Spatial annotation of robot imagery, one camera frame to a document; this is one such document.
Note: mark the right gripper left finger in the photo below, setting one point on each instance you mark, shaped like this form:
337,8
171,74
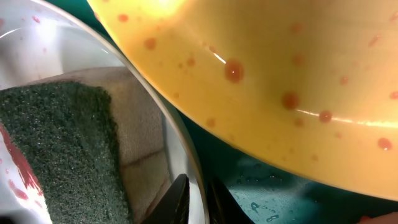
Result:
173,208

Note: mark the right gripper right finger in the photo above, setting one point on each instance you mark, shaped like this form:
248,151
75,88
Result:
222,207

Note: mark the green scrubbing sponge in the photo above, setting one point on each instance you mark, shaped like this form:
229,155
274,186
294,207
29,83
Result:
91,142

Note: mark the yellow-green plate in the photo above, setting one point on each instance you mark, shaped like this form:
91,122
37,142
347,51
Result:
280,77

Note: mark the light blue plate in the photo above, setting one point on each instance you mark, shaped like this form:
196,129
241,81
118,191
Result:
42,43

